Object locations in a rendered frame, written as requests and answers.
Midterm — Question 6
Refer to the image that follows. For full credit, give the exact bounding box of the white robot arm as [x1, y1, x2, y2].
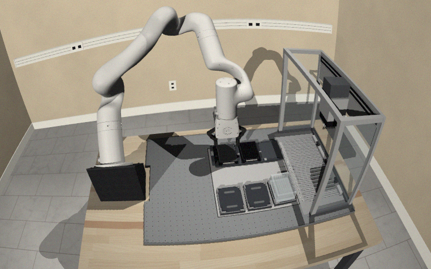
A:
[92, 6, 253, 168]

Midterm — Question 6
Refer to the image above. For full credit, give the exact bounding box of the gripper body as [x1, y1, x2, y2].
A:
[215, 115, 239, 139]

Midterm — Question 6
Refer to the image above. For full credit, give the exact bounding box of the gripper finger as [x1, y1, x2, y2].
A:
[236, 126, 247, 147]
[207, 127, 218, 149]

